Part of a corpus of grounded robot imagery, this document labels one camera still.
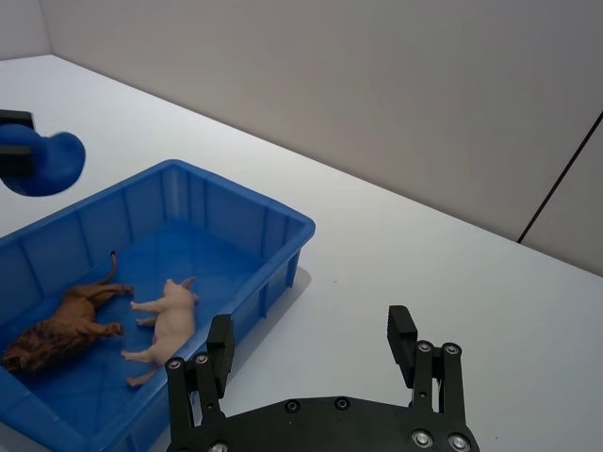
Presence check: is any blue plastic toy animal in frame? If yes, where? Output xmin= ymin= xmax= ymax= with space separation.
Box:
xmin=0 ymin=122 xmax=88 ymax=198

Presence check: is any blue plastic bin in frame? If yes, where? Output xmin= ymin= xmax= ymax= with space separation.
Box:
xmin=0 ymin=158 xmax=317 ymax=452

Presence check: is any pink pig toy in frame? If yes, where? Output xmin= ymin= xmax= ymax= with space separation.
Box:
xmin=121 ymin=276 xmax=199 ymax=388

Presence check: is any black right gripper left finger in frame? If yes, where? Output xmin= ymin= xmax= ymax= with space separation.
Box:
xmin=165 ymin=314 xmax=236 ymax=452

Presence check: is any thin black wall cable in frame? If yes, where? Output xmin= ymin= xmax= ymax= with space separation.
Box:
xmin=516 ymin=110 xmax=603 ymax=245

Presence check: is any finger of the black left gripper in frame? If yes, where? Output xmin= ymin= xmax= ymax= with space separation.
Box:
xmin=0 ymin=145 xmax=35 ymax=180
xmin=0 ymin=109 xmax=36 ymax=133

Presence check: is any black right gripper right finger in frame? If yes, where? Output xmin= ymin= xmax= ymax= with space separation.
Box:
xmin=385 ymin=304 xmax=470 ymax=420

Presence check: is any brown lion toy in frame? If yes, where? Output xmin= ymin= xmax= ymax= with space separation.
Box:
xmin=2 ymin=250 xmax=136 ymax=376

